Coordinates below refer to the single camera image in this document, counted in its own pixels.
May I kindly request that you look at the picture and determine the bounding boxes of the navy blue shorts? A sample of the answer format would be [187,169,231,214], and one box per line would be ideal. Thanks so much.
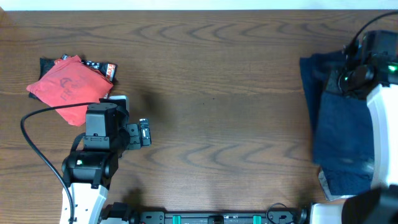
[299,52,374,195]

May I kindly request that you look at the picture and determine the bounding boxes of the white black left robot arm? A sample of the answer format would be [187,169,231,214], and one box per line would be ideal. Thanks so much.
[60,103,152,223]

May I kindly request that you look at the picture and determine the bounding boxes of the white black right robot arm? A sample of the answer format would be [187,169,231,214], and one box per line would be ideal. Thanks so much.
[300,30,397,223]

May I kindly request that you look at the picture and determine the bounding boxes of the black red Maxxis garment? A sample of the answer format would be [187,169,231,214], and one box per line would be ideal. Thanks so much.
[28,54,118,101]

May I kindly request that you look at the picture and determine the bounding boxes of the red folded t-shirt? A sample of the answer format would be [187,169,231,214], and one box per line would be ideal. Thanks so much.
[25,55,114,127]

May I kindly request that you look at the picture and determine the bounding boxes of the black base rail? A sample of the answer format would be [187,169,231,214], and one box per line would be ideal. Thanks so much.
[139,208,309,224]

